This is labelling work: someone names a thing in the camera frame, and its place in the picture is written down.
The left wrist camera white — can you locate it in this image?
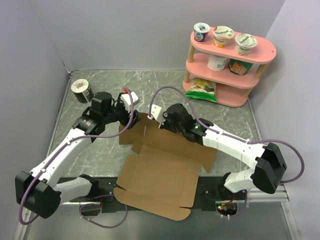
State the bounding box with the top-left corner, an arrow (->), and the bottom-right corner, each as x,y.
120,92 -> 140,113

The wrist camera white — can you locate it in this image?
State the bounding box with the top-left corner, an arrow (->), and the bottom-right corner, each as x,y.
120,92 -> 140,113
147,104 -> 164,124

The white Chobani yogurt cup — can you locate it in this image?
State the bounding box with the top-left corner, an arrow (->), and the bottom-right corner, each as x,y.
234,33 -> 258,56

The black white can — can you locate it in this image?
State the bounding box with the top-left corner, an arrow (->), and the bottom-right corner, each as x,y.
71,78 -> 94,104

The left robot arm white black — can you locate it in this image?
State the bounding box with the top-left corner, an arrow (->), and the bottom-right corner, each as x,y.
15,88 -> 140,219

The aluminium frame rail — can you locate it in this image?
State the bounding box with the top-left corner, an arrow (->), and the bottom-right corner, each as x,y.
246,188 -> 301,240

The green chips bag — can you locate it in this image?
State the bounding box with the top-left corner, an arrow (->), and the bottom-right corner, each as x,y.
185,77 -> 217,103

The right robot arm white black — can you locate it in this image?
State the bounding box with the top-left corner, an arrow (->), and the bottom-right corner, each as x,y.
151,103 -> 287,200

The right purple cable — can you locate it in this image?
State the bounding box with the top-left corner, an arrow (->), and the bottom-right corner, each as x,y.
148,86 -> 305,183

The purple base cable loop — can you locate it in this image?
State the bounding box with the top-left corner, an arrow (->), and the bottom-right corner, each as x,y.
78,194 -> 130,230

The white cup middle shelf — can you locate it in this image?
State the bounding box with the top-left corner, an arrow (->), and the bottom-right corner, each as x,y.
207,54 -> 229,72

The pink three-tier shelf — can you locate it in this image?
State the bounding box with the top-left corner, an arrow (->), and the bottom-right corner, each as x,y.
183,27 -> 277,108

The orange Chobani yogurt cup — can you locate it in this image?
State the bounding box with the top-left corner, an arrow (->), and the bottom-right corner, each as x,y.
213,25 -> 235,48

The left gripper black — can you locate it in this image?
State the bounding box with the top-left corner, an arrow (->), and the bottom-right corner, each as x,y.
102,92 -> 141,129

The green orange package middle shelf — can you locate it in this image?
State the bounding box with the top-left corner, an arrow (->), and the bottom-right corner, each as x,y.
228,58 -> 253,76

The blue white yogurt cup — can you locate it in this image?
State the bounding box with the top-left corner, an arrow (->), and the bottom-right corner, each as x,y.
193,22 -> 211,43

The brown cardboard box sheet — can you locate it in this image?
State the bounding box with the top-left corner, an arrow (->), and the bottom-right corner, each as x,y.
113,112 -> 217,221

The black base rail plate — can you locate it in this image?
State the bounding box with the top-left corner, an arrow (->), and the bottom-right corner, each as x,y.
70,176 -> 248,215

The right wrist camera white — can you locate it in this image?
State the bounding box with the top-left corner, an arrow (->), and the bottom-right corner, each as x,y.
147,104 -> 164,124

